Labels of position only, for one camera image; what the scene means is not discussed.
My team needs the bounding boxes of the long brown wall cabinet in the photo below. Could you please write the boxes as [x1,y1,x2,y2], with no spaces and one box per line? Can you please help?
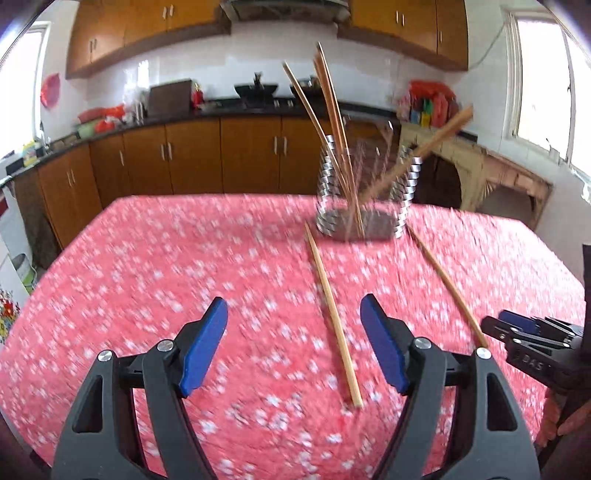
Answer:
[65,0,232,79]

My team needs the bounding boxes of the red bag on wall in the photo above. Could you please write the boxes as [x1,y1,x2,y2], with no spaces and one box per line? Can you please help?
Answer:
[40,72,62,110]

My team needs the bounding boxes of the gas stove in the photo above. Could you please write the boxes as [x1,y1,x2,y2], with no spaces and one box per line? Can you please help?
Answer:
[216,96,325,110]

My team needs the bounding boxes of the dark cutting board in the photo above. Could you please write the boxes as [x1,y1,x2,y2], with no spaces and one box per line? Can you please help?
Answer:
[148,79,194,116]

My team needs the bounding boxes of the orange plastic bag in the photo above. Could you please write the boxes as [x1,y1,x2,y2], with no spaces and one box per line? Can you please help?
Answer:
[99,104,127,133]

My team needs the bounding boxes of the black wok with lid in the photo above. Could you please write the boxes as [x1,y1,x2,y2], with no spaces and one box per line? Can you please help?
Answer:
[290,76,325,98]

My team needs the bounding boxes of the short brown wall cabinet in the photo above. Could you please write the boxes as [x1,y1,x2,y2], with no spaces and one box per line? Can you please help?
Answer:
[337,0,470,73]

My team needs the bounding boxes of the clear plastic bag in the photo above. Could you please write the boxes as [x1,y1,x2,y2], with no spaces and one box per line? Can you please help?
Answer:
[123,85,150,114]

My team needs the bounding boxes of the range hood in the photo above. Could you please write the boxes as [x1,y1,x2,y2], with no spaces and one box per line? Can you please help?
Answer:
[220,0,351,23]

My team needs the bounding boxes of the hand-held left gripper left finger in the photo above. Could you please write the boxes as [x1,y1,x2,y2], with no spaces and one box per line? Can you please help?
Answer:
[51,297,229,480]

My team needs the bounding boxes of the old cream wooden table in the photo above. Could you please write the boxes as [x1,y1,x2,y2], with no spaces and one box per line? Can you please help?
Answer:
[398,124,554,232]

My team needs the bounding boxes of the person's right hand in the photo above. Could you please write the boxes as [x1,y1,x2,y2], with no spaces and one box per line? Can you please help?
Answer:
[537,391,591,446]

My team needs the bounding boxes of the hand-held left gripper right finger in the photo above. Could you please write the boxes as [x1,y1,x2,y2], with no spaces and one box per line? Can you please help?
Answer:
[359,294,541,480]

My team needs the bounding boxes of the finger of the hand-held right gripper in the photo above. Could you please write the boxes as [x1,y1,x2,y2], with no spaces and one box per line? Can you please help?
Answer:
[480,315,570,350]
[498,309,585,343]

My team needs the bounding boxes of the red bag over bottles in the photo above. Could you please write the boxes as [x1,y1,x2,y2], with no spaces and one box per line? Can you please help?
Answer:
[408,80,456,101]

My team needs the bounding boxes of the white and green bucket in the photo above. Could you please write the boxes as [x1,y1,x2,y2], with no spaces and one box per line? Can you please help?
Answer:
[11,252,37,293]

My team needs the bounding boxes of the narrow kitchen window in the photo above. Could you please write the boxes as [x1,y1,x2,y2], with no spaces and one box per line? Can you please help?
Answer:
[0,22,50,161]

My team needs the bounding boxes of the red floral tablecloth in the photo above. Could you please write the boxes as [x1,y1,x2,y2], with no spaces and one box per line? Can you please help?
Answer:
[0,194,588,480]

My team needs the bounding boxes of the white floral appliance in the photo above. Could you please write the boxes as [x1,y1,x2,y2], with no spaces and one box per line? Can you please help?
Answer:
[0,179,34,343]

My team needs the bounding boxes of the brown lower kitchen cabinets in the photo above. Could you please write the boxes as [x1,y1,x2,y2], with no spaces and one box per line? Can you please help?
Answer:
[13,114,399,251]

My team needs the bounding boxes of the wide kitchen window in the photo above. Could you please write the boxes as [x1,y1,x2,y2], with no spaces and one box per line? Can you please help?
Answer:
[500,8,591,205]

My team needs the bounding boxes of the metal wire chopstick holder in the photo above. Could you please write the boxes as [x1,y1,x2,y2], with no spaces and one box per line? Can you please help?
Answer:
[315,121,424,242]

